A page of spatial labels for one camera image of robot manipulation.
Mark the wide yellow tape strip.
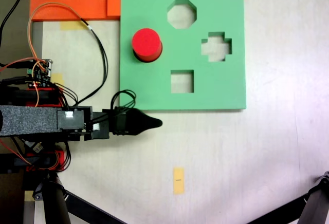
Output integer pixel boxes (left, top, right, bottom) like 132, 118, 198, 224
60, 21, 90, 31

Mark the circuit board with wires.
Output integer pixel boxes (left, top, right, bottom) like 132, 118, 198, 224
26, 59, 54, 86

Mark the thick black tripod leg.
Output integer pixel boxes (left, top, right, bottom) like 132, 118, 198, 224
32, 174, 72, 224
297, 171, 329, 224

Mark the thin black wire pair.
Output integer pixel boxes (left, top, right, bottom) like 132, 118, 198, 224
71, 17, 109, 107

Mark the red base clamp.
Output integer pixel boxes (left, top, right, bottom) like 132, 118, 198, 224
25, 151, 65, 171
27, 87, 65, 108

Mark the red cylinder block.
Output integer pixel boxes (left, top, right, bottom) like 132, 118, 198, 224
131, 28, 163, 63

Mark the small black circuit board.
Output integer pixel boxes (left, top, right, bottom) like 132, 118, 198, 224
24, 141, 45, 154

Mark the black gripper wire loop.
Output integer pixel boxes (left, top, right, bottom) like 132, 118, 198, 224
110, 89, 137, 112

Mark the yellow tape marker with line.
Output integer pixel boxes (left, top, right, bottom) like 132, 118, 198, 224
172, 167, 186, 196

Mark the slanted black tripod strut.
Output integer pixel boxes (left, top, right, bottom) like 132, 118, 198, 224
246, 193, 309, 224
63, 190, 128, 224

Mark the green shape hole board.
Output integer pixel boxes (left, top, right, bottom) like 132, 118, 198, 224
118, 0, 247, 111

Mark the thin orange wire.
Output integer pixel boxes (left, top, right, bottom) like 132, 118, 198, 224
27, 2, 83, 67

